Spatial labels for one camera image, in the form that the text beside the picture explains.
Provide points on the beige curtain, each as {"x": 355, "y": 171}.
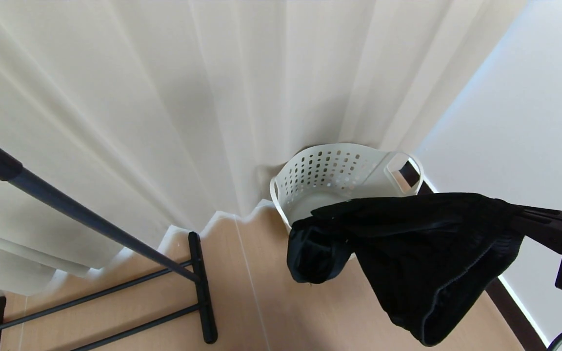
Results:
{"x": 164, "y": 73}

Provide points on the black clothes rack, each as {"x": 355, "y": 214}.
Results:
{"x": 66, "y": 204}

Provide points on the black shorts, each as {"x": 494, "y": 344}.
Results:
{"x": 432, "y": 253}

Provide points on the white laundry basket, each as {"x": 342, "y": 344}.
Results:
{"x": 373, "y": 170}

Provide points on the heap of clothes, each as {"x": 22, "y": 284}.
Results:
{"x": 310, "y": 258}

